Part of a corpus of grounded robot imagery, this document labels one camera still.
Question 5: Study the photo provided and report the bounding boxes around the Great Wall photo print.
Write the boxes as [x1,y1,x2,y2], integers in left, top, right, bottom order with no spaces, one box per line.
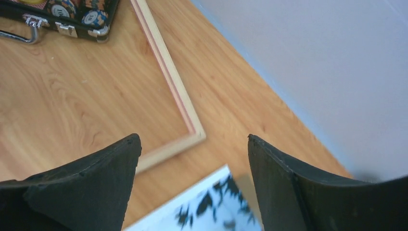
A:
[125,165,264,231]

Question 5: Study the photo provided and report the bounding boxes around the black poker chip case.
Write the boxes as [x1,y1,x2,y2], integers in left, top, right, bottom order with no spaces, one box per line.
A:
[0,0,119,44]

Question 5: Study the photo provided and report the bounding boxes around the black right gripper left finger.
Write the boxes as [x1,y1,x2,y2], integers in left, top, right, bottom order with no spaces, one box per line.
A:
[0,133,141,231]

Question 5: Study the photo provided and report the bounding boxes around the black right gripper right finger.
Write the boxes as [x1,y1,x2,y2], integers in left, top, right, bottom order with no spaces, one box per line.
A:
[248,134,408,231]

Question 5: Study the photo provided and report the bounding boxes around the brown backing board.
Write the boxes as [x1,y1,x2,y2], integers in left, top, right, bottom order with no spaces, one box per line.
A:
[235,173,263,226]

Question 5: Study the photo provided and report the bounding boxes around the wooden picture frame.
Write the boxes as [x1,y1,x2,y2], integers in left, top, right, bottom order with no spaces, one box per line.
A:
[131,0,206,174]

